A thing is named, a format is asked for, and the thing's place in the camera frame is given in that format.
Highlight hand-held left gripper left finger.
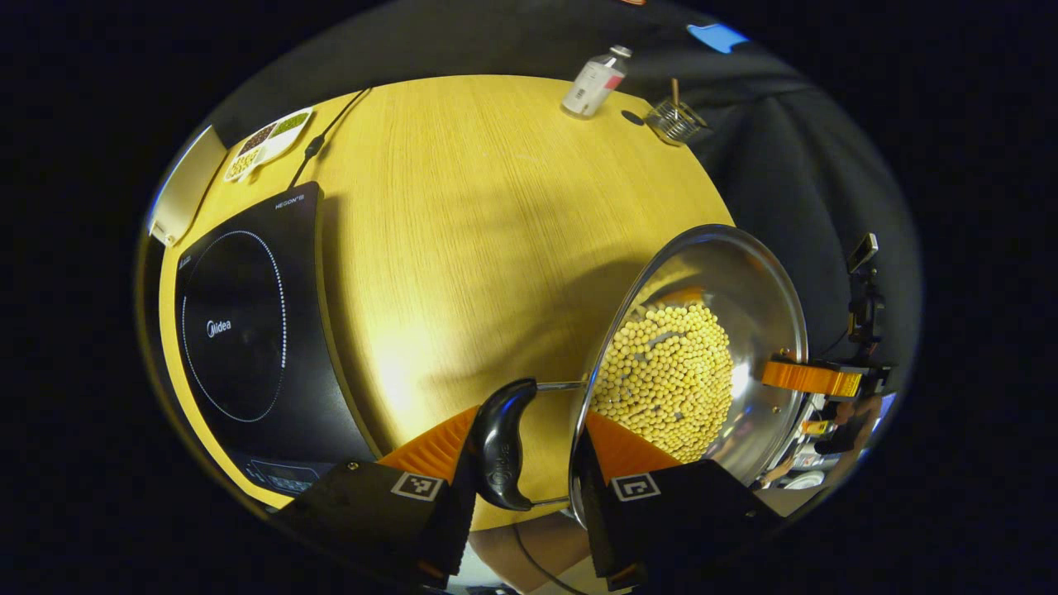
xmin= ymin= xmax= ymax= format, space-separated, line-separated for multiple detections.
xmin=273 ymin=405 xmax=482 ymax=589

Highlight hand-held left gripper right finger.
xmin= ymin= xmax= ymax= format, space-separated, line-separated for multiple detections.
xmin=572 ymin=411 xmax=784 ymax=593

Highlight stainless steel pot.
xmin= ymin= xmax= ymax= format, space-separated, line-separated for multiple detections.
xmin=467 ymin=225 xmax=809 ymax=530

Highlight black induction cooktop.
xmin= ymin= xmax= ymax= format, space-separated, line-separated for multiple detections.
xmin=174 ymin=182 xmax=383 ymax=498

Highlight phone on black tripod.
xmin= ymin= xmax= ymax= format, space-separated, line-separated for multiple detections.
xmin=847 ymin=233 xmax=889 ymax=364

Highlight pile of yellow soybeans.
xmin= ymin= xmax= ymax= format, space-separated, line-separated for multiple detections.
xmin=591 ymin=299 xmax=735 ymax=464

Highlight clear glass holder with stick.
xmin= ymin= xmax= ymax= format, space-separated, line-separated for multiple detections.
xmin=645 ymin=79 xmax=710 ymax=147

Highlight white bottle with red label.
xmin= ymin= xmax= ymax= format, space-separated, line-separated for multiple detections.
xmin=562 ymin=45 xmax=633 ymax=118

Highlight white toaster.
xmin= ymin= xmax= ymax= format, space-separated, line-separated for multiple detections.
xmin=149 ymin=124 xmax=228 ymax=246

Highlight white divided dish of beans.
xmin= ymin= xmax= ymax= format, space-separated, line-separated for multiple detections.
xmin=223 ymin=107 xmax=315 ymax=183

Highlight black power cable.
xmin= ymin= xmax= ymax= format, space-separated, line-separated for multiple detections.
xmin=288 ymin=87 xmax=373 ymax=189

